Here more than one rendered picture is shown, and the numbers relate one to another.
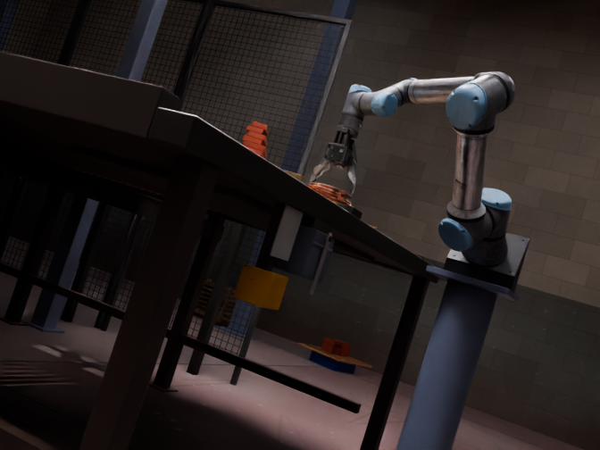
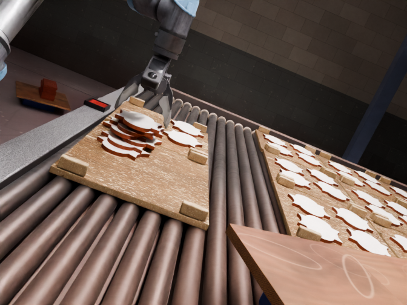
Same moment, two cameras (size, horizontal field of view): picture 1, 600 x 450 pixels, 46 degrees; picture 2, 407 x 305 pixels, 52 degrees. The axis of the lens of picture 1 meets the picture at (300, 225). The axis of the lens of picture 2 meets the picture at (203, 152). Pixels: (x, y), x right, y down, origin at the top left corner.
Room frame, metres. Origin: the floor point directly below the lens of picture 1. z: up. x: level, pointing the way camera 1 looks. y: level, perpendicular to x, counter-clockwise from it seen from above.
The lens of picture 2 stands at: (3.41, -0.40, 1.30)
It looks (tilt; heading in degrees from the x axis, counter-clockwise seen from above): 15 degrees down; 152
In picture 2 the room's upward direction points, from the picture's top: 23 degrees clockwise
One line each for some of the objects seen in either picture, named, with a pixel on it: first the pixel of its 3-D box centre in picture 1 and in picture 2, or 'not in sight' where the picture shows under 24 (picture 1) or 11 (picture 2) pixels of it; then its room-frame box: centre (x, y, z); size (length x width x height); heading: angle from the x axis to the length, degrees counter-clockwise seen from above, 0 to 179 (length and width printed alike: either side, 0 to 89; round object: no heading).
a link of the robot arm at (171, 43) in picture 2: (350, 125); (168, 42); (2.32, -0.06, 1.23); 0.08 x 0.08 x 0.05
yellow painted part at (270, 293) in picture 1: (271, 254); not in sight; (1.62, 0.04, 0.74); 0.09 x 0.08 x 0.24; 156
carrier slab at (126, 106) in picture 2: not in sight; (161, 130); (2.08, 0.11, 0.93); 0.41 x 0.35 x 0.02; 158
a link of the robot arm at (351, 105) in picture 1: (357, 103); (178, 13); (2.32, -0.06, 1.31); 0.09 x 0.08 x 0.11; 40
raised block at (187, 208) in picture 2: not in sight; (194, 210); (2.70, 0.00, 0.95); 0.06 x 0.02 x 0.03; 68
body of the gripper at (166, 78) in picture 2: (341, 147); (158, 71); (2.32, -0.05, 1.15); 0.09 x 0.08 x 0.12; 158
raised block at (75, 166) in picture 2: not in sight; (73, 165); (2.60, -0.24, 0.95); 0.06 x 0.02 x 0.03; 68
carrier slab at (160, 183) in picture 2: not in sight; (144, 167); (2.47, -0.05, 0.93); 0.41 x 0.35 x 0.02; 158
